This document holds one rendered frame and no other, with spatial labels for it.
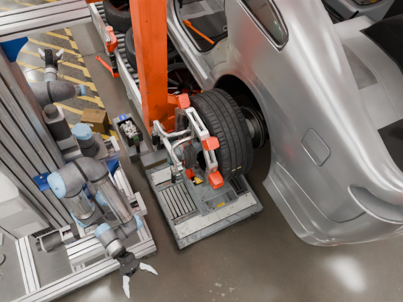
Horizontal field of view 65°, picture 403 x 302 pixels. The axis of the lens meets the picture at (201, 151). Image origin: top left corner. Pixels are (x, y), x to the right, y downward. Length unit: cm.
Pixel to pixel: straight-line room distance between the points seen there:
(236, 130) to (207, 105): 24
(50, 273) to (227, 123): 170
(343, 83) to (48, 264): 231
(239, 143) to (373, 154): 84
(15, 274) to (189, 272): 129
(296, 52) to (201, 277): 190
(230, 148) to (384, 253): 191
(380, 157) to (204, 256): 176
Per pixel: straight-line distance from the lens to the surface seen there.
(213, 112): 203
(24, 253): 281
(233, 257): 286
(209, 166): 204
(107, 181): 158
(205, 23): 330
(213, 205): 282
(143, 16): 187
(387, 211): 173
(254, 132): 234
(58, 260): 273
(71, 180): 151
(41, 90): 186
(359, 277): 320
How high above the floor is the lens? 274
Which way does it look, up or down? 58 degrees down
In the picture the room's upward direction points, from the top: 9 degrees clockwise
